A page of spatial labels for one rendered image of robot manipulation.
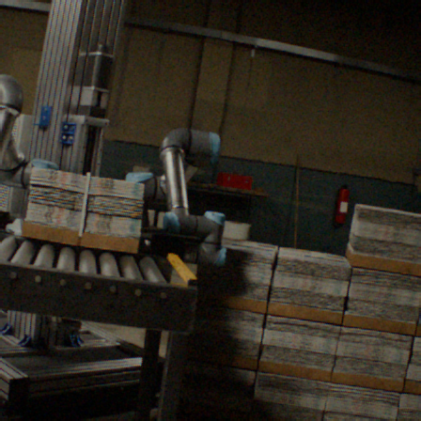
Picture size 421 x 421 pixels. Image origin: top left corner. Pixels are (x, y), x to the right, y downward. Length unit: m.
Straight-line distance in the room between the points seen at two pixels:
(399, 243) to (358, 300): 0.26
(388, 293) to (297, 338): 0.39
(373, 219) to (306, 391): 0.71
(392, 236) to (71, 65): 1.49
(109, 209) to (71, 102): 0.85
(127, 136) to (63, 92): 6.21
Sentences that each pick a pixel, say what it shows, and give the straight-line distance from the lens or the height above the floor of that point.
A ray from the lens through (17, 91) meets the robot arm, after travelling 2.41.
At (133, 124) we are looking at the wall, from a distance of 9.08.
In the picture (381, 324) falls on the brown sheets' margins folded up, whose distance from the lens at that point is 2.60.
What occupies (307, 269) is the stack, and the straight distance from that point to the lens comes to 2.55.
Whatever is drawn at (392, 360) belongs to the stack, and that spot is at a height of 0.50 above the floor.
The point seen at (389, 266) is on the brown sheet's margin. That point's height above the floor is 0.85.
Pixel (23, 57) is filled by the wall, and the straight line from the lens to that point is 9.18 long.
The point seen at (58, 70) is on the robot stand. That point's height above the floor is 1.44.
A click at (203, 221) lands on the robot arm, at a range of 2.39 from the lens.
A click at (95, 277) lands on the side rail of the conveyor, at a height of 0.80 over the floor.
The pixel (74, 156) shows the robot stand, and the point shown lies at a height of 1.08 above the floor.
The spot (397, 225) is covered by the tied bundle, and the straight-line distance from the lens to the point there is 2.56.
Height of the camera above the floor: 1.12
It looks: 3 degrees down
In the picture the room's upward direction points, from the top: 9 degrees clockwise
